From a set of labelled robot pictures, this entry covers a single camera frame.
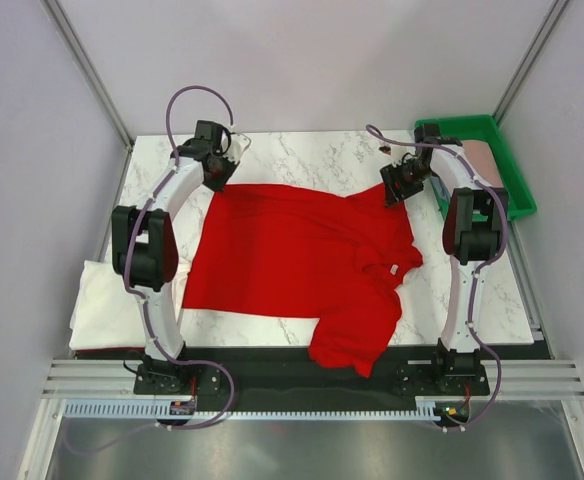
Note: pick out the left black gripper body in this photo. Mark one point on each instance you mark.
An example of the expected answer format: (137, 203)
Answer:
(225, 169)

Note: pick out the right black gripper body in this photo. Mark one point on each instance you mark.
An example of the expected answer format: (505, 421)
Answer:
(409, 174)

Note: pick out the red t shirt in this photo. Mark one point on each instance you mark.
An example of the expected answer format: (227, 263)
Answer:
(282, 251)

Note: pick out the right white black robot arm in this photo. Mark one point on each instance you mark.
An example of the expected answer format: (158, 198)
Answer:
(474, 236)

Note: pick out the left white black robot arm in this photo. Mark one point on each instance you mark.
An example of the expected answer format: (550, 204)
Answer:
(144, 247)

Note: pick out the pink t shirt in bin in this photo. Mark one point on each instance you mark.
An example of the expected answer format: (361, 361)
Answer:
(479, 155)

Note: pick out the green plastic bin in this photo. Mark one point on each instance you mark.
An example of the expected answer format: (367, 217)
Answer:
(484, 128)

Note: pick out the folded white t shirt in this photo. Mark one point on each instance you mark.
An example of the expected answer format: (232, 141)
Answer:
(107, 316)

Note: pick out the folded dark red shirt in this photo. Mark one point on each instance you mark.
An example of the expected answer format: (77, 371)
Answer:
(105, 353)

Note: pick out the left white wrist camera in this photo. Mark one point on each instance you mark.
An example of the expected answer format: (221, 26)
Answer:
(238, 144)

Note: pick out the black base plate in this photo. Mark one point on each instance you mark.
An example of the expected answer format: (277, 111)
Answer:
(285, 378)

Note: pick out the left aluminium corner post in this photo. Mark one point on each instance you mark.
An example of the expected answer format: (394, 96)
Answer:
(70, 37)

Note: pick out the aluminium corner post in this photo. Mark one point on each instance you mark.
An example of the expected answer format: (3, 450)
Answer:
(70, 37)
(537, 45)

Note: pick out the right aluminium corner post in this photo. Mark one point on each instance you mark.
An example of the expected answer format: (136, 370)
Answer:
(537, 45)

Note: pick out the aluminium front frame rail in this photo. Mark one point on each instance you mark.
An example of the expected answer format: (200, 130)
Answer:
(522, 380)

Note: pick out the white slotted cable duct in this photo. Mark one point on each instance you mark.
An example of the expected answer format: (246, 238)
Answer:
(172, 410)

